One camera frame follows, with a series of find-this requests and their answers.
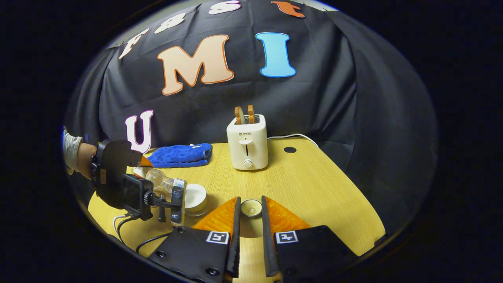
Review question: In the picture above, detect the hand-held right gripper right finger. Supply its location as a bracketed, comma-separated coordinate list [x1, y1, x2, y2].
[261, 195, 358, 283]

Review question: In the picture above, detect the clear plastic water bottle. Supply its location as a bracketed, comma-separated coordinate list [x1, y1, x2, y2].
[133, 167, 188, 198]

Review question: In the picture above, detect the white teacup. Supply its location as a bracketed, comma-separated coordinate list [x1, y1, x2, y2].
[184, 183, 208, 215]

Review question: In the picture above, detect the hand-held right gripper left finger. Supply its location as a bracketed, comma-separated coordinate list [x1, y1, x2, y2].
[147, 196, 241, 283]

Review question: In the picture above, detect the black backdrop cloth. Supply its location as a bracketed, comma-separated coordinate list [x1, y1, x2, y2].
[65, 0, 439, 236]

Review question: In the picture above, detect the black cable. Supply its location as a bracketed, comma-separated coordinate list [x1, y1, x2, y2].
[136, 232, 173, 254]
[117, 215, 137, 245]

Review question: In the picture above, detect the blue towel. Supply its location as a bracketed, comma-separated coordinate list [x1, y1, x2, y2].
[147, 143, 213, 169]

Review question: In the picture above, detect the white toaster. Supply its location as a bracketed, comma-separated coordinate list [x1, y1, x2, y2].
[227, 114, 269, 171]

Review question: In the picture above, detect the white teacup saucer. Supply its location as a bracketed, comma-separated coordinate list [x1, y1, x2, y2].
[185, 204, 211, 217]

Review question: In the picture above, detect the white toaster cable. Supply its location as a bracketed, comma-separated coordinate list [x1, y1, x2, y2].
[267, 133, 319, 148]

